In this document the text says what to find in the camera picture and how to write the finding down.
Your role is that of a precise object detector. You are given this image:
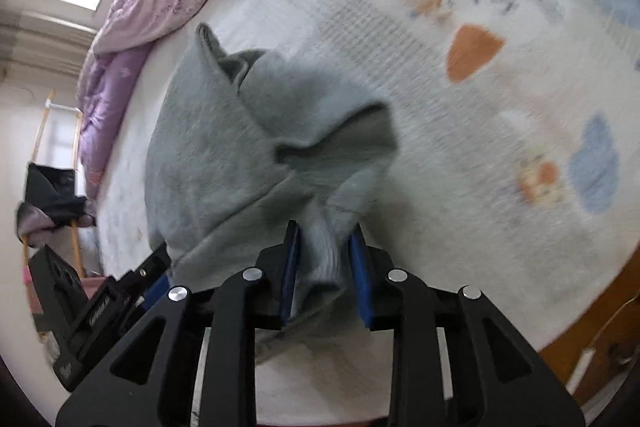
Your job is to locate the bed with patterned sheet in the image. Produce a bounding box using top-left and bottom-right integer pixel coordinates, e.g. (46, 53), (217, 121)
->
(92, 0), (640, 426)

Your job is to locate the dark jacket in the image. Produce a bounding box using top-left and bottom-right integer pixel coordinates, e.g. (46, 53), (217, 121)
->
(17, 162), (97, 239)

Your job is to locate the pink towel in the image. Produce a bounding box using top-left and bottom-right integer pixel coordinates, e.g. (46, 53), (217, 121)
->
(20, 264), (40, 304)

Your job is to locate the wooden bed frame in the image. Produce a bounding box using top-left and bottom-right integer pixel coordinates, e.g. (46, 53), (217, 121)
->
(539, 246), (640, 410)

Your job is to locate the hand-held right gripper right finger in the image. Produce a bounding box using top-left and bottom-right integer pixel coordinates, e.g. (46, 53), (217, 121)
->
(349, 233), (587, 427)

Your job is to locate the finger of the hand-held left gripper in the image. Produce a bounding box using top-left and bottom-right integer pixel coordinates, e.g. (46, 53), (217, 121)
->
(134, 273), (175, 314)

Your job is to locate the wooden bar rack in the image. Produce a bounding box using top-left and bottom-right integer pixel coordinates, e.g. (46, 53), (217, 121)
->
(20, 89), (101, 279)

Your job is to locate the grey zip hoodie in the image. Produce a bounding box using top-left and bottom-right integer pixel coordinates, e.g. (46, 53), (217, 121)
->
(144, 23), (401, 366)

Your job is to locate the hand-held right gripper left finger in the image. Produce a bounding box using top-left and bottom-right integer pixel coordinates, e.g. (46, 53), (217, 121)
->
(55, 221), (304, 427)

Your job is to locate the grey curtain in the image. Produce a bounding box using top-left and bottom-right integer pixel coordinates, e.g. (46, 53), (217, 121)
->
(0, 9), (99, 78)

